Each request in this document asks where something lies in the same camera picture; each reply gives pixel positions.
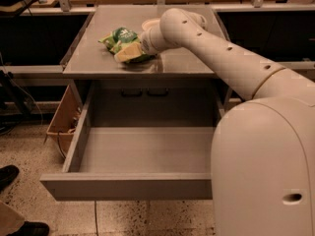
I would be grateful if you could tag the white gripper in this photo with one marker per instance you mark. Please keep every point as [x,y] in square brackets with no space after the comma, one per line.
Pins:
[145,45]

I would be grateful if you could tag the green rice chip bag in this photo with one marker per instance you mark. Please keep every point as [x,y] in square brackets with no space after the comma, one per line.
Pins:
[120,38]

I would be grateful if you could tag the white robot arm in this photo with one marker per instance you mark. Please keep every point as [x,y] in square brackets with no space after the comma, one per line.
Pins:
[263,150]

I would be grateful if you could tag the grey drawer cabinet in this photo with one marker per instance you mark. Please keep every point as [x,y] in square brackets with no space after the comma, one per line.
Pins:
[197,98]

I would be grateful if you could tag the open grey top drawer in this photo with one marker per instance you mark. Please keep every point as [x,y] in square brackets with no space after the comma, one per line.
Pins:
[140,163]

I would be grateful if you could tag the white paper bowl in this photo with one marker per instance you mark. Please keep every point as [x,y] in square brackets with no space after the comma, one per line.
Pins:
[150,23]

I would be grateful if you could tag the cardboard box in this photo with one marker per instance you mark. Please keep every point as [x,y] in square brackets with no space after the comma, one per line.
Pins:
[64,122]

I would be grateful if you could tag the black shoe upper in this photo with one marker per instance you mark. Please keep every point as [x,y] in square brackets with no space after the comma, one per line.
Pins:
[7,175]

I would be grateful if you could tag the black shoe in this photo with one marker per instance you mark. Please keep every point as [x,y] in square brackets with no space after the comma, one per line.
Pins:
[7,175]
[32,229]

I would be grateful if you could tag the black shoe lower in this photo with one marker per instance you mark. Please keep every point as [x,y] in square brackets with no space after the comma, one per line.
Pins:
[32,229]

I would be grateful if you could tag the beige trouser leg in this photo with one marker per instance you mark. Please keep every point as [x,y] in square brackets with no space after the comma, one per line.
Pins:
[10,220]

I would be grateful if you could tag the black drawer handle left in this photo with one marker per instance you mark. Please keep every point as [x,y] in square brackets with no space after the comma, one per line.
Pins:
[131,92]

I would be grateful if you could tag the black drawer handle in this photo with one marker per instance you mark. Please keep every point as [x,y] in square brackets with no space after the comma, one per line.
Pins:
[157,92]
[131,92]

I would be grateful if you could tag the black drawer handle right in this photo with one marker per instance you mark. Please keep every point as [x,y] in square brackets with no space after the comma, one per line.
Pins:
[157,92]

